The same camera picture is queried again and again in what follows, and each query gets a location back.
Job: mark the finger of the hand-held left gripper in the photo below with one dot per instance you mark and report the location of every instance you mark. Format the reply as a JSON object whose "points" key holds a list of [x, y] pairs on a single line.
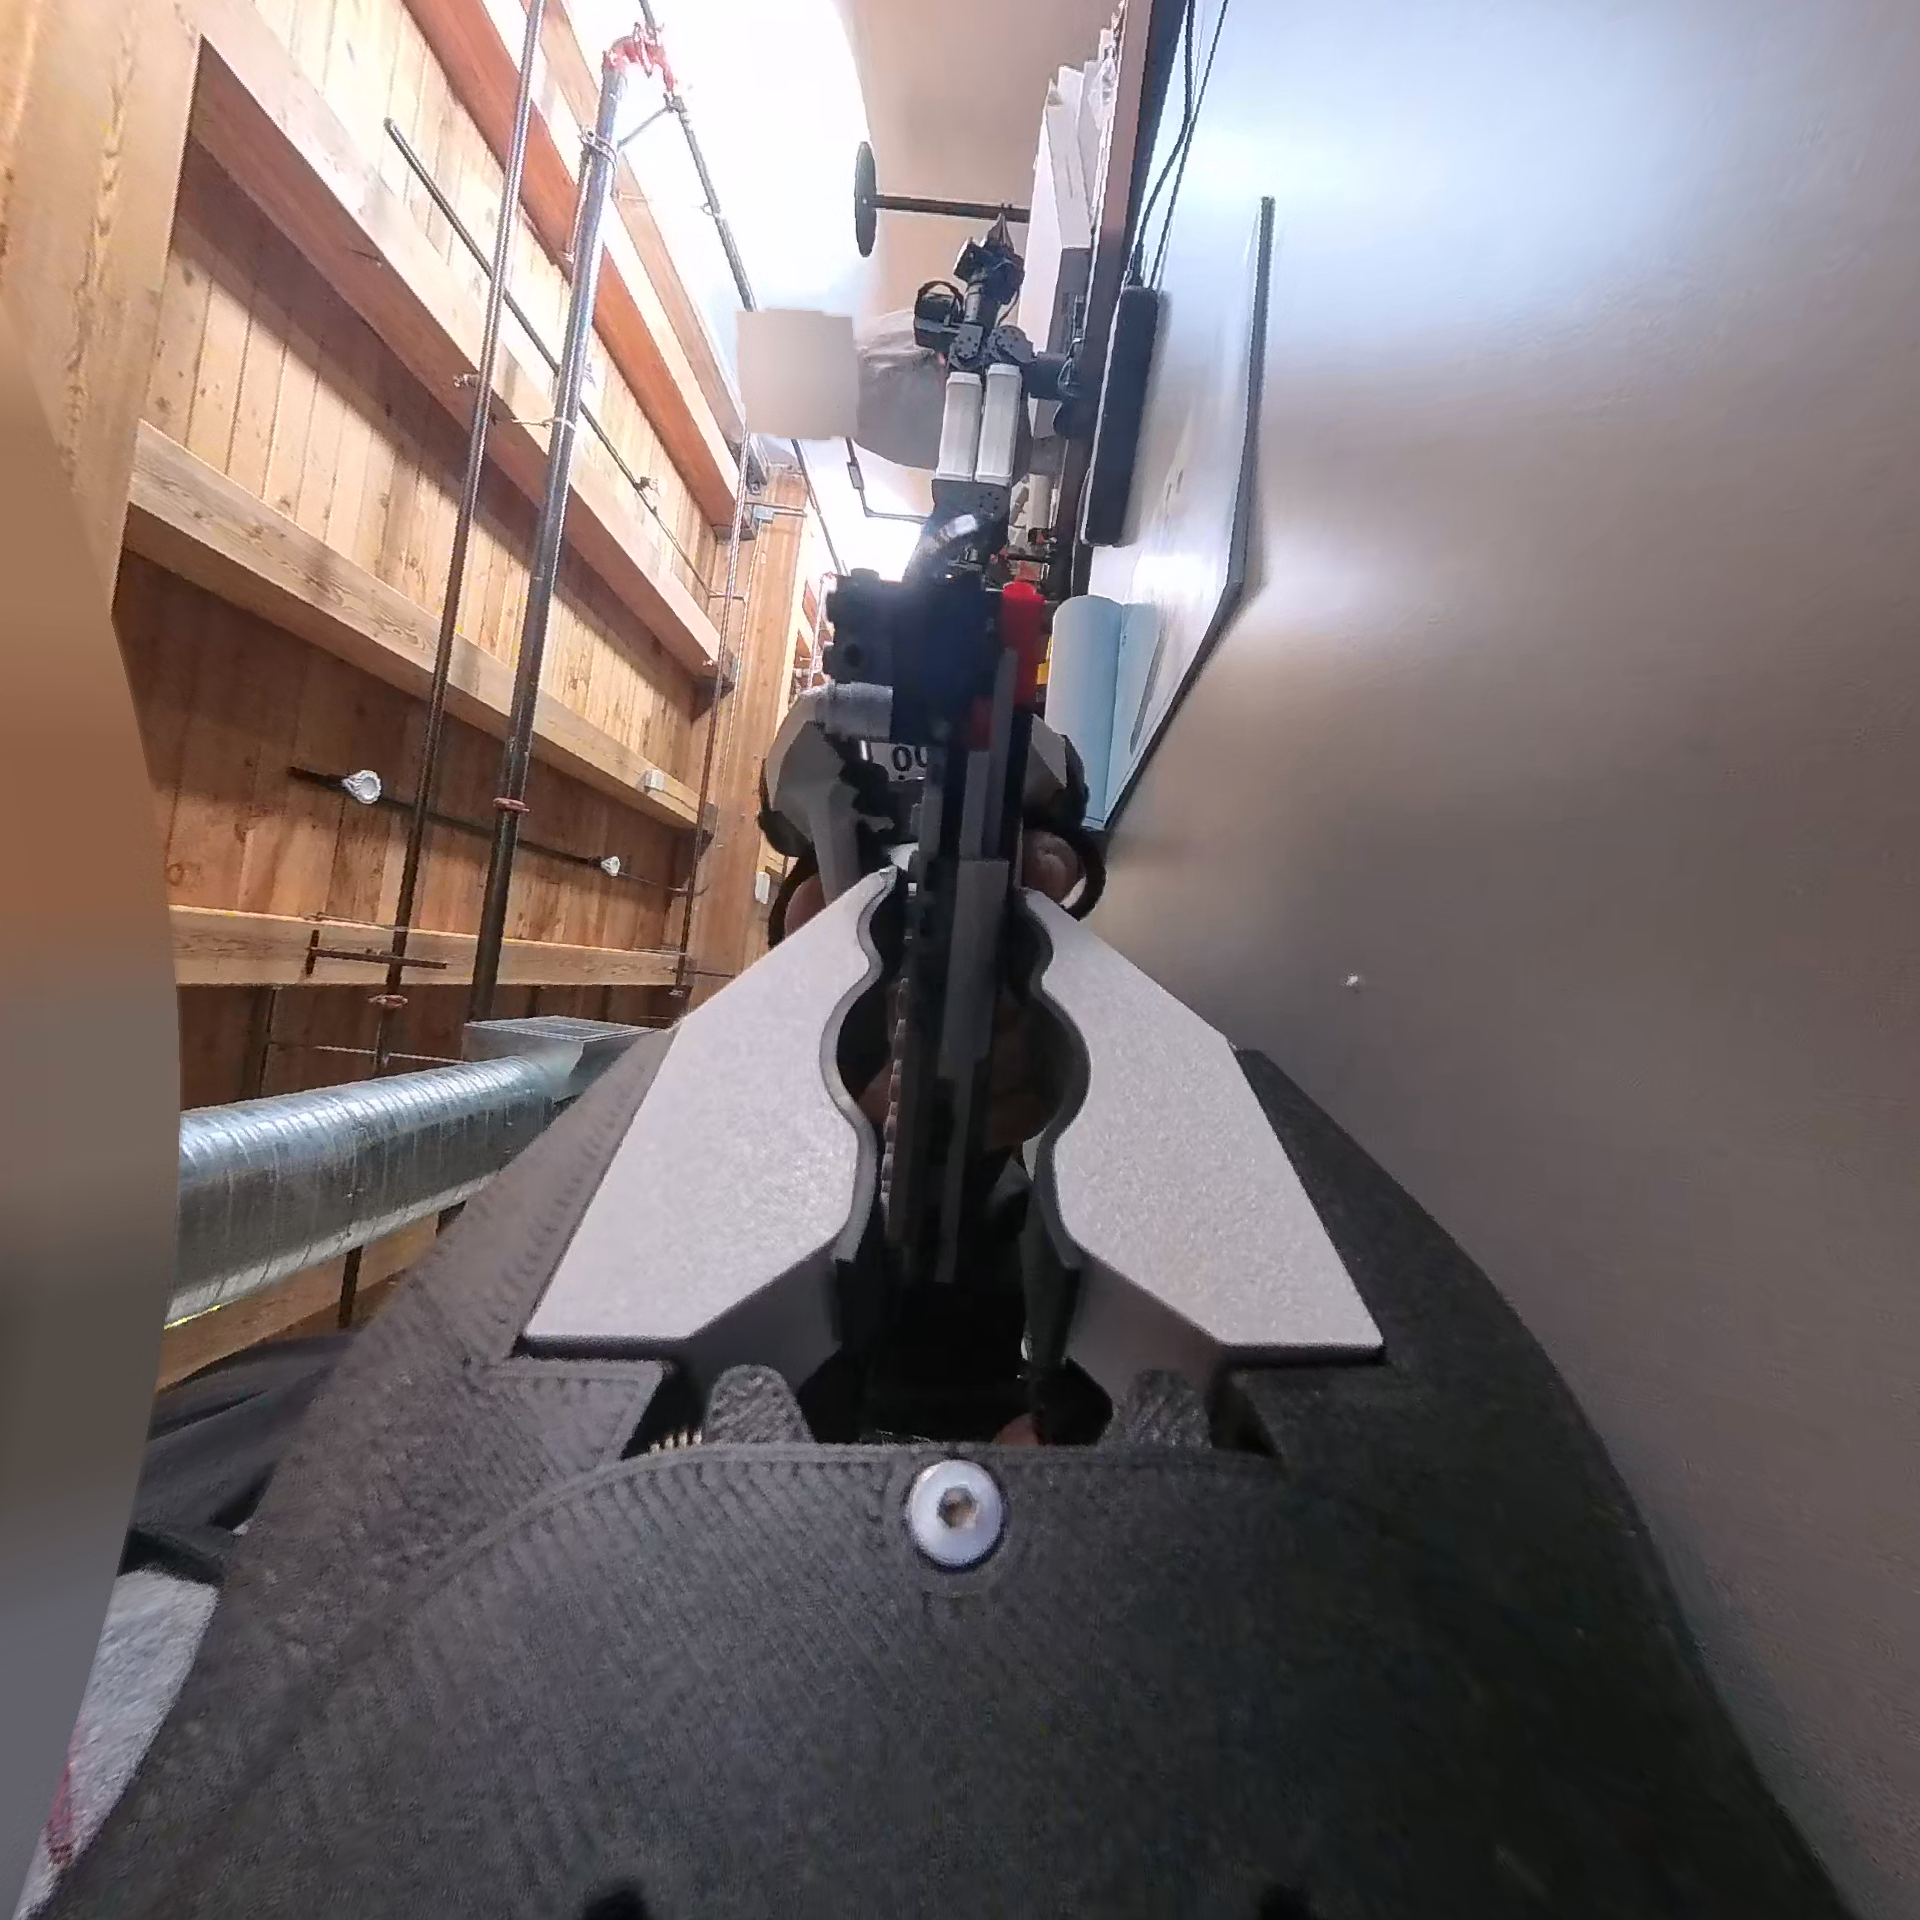
{"points": [[819, 780], [1051, 774]]}

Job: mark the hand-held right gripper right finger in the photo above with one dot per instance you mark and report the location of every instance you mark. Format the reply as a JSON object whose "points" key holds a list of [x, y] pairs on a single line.
{"points": [[1214, 1200]]}

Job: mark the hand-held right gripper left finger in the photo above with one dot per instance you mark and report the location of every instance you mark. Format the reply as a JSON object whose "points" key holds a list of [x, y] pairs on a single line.
{"points": [[705, 1200]]}

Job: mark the grey toy brick model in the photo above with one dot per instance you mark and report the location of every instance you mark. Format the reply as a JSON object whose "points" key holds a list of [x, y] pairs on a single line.
{"points": [[962, 675]]}

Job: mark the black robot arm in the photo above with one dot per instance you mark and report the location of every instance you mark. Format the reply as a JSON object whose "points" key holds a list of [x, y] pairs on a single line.
{"points": [[983, 376]]}

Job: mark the person's left hand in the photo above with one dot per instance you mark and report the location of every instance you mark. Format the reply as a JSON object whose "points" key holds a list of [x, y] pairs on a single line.
{"points": [[1052, 869]]}

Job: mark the toy instruction booklet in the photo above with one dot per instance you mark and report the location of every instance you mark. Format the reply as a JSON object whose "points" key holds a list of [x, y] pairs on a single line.
{"points": [[1202, 524]]}

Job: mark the black power bank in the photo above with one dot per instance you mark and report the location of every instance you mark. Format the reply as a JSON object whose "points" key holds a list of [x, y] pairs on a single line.
{"points": [[1123, 421]]}

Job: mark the silver ventilation duct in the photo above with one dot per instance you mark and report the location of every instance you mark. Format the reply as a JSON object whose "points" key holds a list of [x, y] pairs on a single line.
{"points": [[346, 1171]]}

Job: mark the black round pedestal stand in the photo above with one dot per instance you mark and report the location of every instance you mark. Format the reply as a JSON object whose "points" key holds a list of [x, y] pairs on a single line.
{"points": [[901, 203]]}

